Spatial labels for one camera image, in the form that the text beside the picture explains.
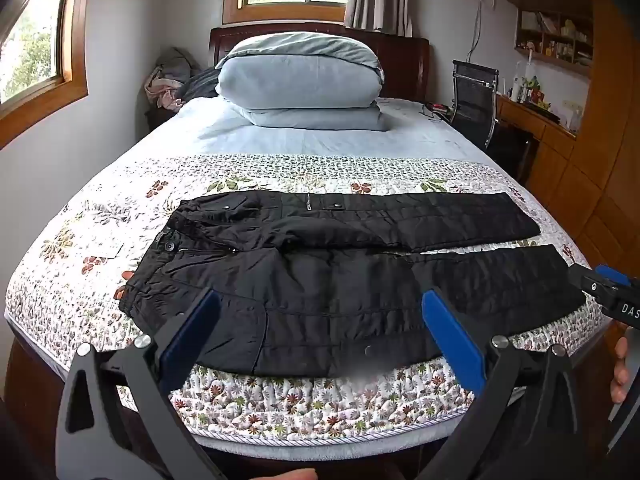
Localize light blue bed sheet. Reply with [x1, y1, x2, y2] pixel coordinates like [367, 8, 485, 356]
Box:
[144, 95, 507, 177]

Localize row of small shelf items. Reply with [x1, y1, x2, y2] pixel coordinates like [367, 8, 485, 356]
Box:
[516, 10, 594, 67]

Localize black cable with red plug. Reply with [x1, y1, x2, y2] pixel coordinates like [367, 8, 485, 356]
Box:
[422, 101, 453, 123]

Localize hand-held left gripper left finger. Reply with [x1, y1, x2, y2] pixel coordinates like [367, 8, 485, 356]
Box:
[55, 287, 228, 480]

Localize dark wooden bed frame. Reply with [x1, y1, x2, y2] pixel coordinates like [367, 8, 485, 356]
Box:
[2, 25, 432, 480]

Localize black mesh office chair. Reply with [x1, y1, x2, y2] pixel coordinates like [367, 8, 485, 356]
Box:
[446, 60, 502, 149]

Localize floral quilted bedspread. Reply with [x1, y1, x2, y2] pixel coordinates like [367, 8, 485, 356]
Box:
[5, 152, 617, 453]

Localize light blue pillow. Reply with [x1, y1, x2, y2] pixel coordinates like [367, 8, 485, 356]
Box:
[242, 100, 389, 132]

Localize white wall cable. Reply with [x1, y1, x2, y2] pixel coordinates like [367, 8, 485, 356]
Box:
[466, 0, 497, 67]

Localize black quilted pants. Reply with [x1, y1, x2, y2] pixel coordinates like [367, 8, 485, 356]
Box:
[119, 189, 587, 378]

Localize large wooden framed window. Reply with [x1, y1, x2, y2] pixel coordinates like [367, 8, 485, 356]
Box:
[0, 0, 97, 152]

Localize pile of clothes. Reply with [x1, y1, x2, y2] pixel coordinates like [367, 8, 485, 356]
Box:
[144, 47, 221, 127]

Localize white container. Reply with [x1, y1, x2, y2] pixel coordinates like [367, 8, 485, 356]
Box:
[559, 100, 584, 134]

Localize person's right hand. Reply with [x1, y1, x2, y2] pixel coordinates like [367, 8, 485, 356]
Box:
[613, 335, 631, 404]

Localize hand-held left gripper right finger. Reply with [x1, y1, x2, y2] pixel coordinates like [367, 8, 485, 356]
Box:
[415, 289, 583, 480]

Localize white paper tag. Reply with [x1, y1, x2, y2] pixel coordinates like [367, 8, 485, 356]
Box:
[91, 241, 124, 262]

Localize wooden desk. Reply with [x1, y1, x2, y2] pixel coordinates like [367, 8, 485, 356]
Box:
[487, 94, 603, 243]

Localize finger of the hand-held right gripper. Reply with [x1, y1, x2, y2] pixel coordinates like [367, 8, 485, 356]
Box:
[567, 266, 608, 308]
[595, 264, 633, 288]

